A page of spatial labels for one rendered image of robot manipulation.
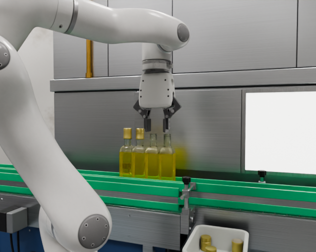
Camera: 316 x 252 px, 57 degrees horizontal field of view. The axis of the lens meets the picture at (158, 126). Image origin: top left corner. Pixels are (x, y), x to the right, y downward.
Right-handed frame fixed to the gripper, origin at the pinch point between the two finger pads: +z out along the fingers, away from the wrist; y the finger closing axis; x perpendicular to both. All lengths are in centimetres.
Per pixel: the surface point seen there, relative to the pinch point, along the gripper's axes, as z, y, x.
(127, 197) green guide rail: 27.2, 17.1, -15.9
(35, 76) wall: -48, 224, -202
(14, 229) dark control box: 42, 62, -7
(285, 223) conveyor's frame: 33, -37, -23
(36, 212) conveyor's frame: 37, 57, -14
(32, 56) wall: -71, 227, -200
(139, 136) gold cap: 5.9, 17.3, -27.5
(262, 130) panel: 4, -30, -42
